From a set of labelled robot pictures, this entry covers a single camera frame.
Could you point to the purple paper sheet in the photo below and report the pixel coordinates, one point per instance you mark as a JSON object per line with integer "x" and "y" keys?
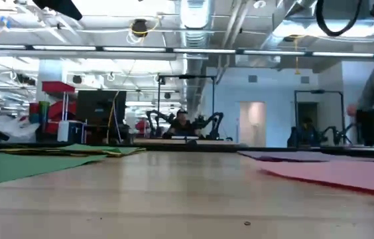
{"x": 306, "y": 155}

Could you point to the green paper sheet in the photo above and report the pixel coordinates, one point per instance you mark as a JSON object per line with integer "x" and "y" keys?
{"x": 14, "y": 166}
{"x": 107, "y": 149}

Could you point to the ceiling light strip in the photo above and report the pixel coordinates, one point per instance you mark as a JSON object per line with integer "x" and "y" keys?
{"x": 134, "y": 49}

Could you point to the white door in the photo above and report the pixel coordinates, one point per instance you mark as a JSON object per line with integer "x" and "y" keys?
{"x": 252, "y": 126}

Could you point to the background black robot arm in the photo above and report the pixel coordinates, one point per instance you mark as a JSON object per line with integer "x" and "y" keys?
{"x": 213, "y": 121}
{"x": 337, "y": 134}
{"x": 157, "y": 119}

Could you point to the grey wall vent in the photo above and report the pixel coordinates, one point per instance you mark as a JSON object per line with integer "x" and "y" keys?
{"x": 252, "y": 78}
{"x": 305, "y": 79}

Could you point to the black overhead camera frame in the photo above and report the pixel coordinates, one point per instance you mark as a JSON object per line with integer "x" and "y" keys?
{"x": 187, "y": 76}
{"x": 319, "y": 91}

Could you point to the pink paper sheet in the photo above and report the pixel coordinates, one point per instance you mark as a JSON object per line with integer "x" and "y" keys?
{"x": 339, "y": 174}

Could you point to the white bottle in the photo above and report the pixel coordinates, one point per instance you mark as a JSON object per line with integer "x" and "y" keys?
{"x": 63, "y": 131}

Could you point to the red cup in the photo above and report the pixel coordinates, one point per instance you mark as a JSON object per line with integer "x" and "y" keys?
{"x": 34, "y": 109}

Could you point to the yellow paper sheet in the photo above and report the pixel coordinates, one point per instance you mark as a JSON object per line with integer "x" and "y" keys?
{"x": 117, "y": 154}

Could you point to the green cylinder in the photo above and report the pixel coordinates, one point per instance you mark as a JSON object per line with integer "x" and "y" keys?
{"x": 43, "y": 113}

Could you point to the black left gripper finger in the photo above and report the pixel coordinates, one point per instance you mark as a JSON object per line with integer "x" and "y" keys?
{"x": 59, "y": 6}

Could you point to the black monitor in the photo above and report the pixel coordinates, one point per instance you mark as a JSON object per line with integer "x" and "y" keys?
{"x": 100, "y": 109}

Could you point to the white plastic sheet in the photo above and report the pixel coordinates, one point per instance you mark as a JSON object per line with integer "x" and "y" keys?
{"x": 1, "y": 123}

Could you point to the red box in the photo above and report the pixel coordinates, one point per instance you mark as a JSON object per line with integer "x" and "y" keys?
{"x": 57, "y": 87}

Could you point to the small black table camera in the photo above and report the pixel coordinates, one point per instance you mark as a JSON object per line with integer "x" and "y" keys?
{"x": 192, "y": 143}

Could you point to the black round ceiling fixture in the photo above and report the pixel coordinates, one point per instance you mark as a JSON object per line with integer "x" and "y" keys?
{"x": 139, "y": 28}

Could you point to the silver ventilation duct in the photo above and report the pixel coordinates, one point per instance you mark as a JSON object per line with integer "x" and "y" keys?
{"x": 195, "y": 13}

